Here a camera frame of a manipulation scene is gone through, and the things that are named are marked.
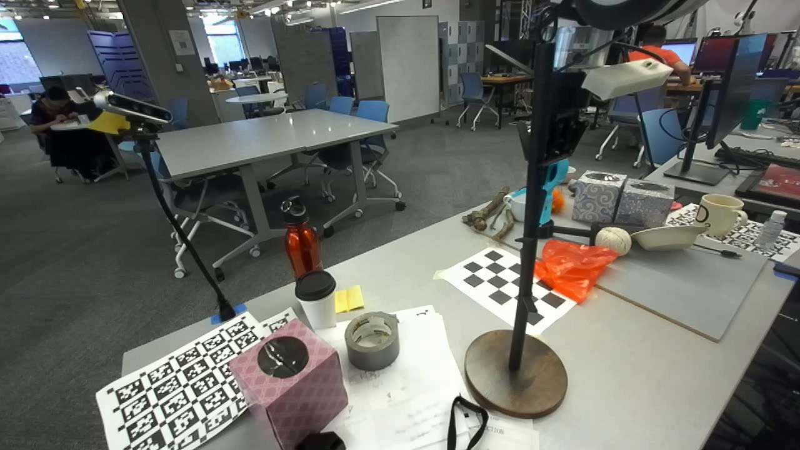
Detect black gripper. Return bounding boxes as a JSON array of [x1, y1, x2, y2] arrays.
[[549, 71, 593, 172]]

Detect light blue plastic peg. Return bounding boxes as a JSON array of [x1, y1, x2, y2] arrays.
[[535, 156, 575, 234]]

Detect black monitor stand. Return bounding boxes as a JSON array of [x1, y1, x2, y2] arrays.
[[663, 77, 735, 190]]

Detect black pole wooden base stand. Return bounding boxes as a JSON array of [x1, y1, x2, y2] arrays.
[[463, 0, 570, 417]]

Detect blue patterned tissue box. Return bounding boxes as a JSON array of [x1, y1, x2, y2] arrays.
[[614, 179, 679, 234], [570, 167, 629, 227]]

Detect grey office chair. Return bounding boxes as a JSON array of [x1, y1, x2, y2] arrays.
[[593, 90, 669, 167]]

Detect white round cup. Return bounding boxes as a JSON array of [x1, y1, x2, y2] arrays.
[[502, 187, 529, 224]]

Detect white ball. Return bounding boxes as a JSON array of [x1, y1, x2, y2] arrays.
[[593, 224, 634, 259]]

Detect orange plastic bag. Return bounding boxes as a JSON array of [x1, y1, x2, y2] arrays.
[[532, 239, 622, 305]]

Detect person in orange shirt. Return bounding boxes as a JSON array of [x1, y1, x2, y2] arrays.
[[624, 42, 695, 89]]

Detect black white checkerboard sheet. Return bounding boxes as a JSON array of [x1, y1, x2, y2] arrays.
[[433, 244, 579, 340]]

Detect open laptop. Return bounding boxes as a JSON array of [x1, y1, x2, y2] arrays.
[[660, 36, 702, 71]]

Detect cream ceramic mug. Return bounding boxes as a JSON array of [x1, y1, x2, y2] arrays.
[[697, 190, 750, 244]]

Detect grey board wooden edge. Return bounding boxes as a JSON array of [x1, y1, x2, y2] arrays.
[[595, 236, 773, 345]]

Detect white partition panel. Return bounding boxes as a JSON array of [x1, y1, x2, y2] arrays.
[[375, 14, 442, 129]]

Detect green container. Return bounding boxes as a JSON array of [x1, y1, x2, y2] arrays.
[[738, 97, 775, 132]]

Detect black keyboard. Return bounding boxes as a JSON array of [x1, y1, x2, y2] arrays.
[[713, 141, 800, 176]]

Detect black computer monitor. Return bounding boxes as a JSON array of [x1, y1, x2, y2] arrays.
[[695, 30, 800, 151]]

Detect red book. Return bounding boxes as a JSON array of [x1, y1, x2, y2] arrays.
[[735, 161, 800, 211]]

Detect small white bottle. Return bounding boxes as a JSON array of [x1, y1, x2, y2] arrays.
[[757, 207, 789, 251]]

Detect yellow sticky notes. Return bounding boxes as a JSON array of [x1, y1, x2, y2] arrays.
[[333, 282, 368, 317]]

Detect white handwritten paper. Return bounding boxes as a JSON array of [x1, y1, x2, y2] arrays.
[[320, 304, 465, 420]]

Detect red water bottle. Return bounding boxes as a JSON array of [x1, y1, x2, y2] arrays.
[[277, 192, 325, 282]]

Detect grey tape roll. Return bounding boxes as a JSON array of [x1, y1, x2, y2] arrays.
[[343, 310, 402, 372]]

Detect white cup black lid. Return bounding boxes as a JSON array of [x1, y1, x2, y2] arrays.
[[292, 267, 339, 332]]

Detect grey office table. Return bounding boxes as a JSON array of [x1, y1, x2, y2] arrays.
[[154, 105, 402, 282]]

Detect large white printed paper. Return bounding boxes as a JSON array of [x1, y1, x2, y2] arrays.
[[333, 390, 544, 450]]

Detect blue tape piece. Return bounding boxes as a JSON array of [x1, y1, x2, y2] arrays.
[[204, 304, 249, 327]]

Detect pink tissue box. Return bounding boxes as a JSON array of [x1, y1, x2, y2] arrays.
[[227, 317, 350, 450]]

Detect small black object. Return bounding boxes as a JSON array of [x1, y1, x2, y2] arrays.
[[292, 431, 350, 450]]

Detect seated person dark clothes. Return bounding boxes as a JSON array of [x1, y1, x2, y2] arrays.
[[30, 77, 120, 185]]

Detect black gooseneck camera stand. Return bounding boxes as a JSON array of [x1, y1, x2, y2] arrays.
[[129, 124, 243, 325]]

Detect black stereo camera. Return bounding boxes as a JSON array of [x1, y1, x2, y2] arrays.
[[89, 89, 175, 132]]

